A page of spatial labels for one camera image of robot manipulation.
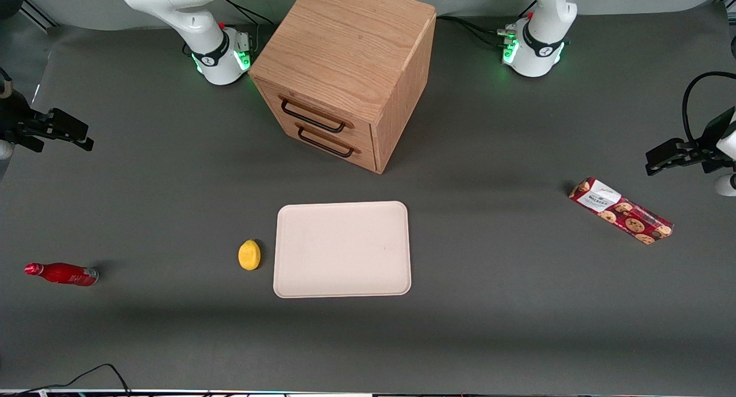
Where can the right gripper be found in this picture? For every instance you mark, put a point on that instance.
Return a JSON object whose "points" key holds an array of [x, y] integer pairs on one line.
{"points": [[17, 123]]}

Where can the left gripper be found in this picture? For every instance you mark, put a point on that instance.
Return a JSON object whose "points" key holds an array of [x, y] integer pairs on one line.
{"points": [[708, 144]]}

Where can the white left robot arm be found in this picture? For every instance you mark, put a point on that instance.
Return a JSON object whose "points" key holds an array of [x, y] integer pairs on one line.
{"points": [[543, 34]]}

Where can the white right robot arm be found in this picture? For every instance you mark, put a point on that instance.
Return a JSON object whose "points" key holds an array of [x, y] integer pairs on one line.
{"points": [[190, 17]]}

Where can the oak wooden drawer cabinet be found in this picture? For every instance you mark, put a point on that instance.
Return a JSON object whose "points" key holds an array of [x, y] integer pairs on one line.
{"points": [[345, 46]]}

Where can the red tartan cookie box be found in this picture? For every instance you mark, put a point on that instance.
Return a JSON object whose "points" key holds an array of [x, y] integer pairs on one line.
{"points": [[621, 210]]}

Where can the red bottle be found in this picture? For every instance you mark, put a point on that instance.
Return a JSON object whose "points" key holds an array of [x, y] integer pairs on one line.
{"points": [[63, 274]]}

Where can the yellow lemon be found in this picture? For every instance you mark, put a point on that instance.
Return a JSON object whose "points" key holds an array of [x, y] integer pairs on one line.
{"points": [[249, 255]]}

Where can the beige rectangular tray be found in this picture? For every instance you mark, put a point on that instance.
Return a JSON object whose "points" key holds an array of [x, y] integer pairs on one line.
{"points": [[342, 250]]}

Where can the aluminium frame rail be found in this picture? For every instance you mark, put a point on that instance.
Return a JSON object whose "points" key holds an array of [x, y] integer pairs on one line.
{"points": [[730, 3], [40, 14]]}

